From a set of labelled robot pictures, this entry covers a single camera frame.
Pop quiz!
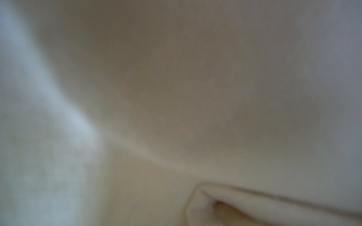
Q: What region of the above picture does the beige canvas tote bag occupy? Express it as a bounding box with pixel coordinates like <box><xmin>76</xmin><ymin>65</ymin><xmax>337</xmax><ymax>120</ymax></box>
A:
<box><xmin>1</xmin><ymin>1</ymin><xmax>362</xmax><ymax>226</ymax></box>

